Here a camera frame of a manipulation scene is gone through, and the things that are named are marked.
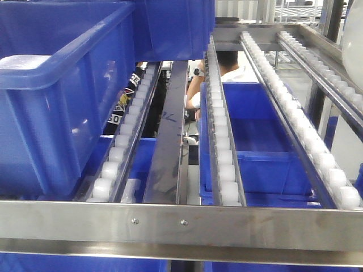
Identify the large blue crate front left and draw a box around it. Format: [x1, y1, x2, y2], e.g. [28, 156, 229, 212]
[1, 1, 135, 196]

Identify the person in white shirt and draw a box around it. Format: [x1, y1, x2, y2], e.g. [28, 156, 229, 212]
[185, 51, 256, 121]

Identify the blue crate lower right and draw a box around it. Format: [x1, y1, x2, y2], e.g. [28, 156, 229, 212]
[198, 81, 321, 207]

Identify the white roller track far right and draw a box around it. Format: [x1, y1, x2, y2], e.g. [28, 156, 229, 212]
[277, 31, 362, 124]

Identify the steel front shelf rail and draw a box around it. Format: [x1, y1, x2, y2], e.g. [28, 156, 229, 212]
[1, 200, 362, 267]

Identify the white roller track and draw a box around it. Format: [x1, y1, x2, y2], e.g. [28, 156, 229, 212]
[82, 62, 161, 203]
[240, 31, 362, 211]
[277, 31, 362, 124]
[204, 37, 247, 207]

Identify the white roller track middle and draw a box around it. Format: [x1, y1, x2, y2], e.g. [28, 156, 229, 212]
[204, 37, 247, 207]

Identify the white roller track left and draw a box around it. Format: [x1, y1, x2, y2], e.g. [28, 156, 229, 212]
[82, 62, 161, 203]

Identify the blue crate upper middle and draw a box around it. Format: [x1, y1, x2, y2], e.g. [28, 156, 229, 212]
[133, 1, 215, 61]

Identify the steel divider bar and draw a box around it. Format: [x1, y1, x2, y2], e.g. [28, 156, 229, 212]
[143, 61, 188, 204]

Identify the person in black jacket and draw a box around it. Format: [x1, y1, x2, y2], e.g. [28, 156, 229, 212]
[102, 62, 165, 138]

